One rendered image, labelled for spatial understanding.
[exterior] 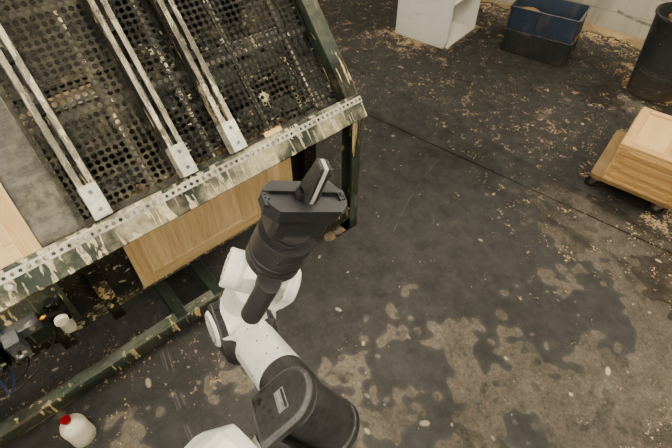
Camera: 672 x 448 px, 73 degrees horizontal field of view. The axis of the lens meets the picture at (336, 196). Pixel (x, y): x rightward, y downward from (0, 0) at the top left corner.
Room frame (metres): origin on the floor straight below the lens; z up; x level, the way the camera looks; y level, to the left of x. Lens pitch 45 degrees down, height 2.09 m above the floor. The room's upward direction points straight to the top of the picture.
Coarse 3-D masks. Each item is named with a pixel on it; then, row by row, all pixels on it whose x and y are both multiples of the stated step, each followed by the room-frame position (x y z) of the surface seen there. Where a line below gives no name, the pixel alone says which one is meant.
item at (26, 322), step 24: (48, 288) 0.85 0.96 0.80; (0, 312) 0.75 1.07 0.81; (24, 312) 0.78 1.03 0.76; (48, 312) 0.79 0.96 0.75; (72, 312) 0.85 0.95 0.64; (0, 336) 0.71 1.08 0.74; (24, 336) 0.72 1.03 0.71; (48, 336) 0.79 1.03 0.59; (0, 360) 0.63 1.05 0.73; (0, 384) 0.61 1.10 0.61; (24, 384) 0.61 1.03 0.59
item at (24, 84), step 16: (0, 32) 1.38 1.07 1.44; (0, 48) 1.37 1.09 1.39; (0, 64) 1.35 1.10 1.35; (16, 64) 1.34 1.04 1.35; (16, 80) 1.29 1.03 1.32; (32, 80) 1.31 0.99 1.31; (32, 96) 1.30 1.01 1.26; (32, 112) 1.23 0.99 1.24; (48, 112) 1.25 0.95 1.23; (48, 128) 1.21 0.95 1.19; (64, 144) 1.20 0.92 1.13; (64, 160) 1.15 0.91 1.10; (80, 160) 1.17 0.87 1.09; (80, 176) 1.15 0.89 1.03; (80, 192) 1.09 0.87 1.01; (96, 192) 1.11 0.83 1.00; (96, 208) 1.07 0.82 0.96
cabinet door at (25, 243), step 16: (0, 192) 1.04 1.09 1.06; (0, 208) 1.00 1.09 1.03; (16, 208) 1.02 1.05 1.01; (0, 224) 0.97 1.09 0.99; (16, 224) 0.98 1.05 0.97; (0, 240) 0.93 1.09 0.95; (16, 240) 0.94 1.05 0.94; (32, 240) 0.96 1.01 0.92; (0, 256) 0.89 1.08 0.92; (16, 256) 0.90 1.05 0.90
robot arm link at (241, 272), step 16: (240, 256) 0.43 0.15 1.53; (224, 272) 0.40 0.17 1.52; (240, 272) 0.40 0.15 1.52; (256, 272) 0.39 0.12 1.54; (272, 272) 0.38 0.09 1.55; (240, 288) 0.39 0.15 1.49; (256, 288) 0.37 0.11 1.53; (272, 288) 0.36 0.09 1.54; (256, 304) 0.36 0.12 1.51; (256, 320) 0.36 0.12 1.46
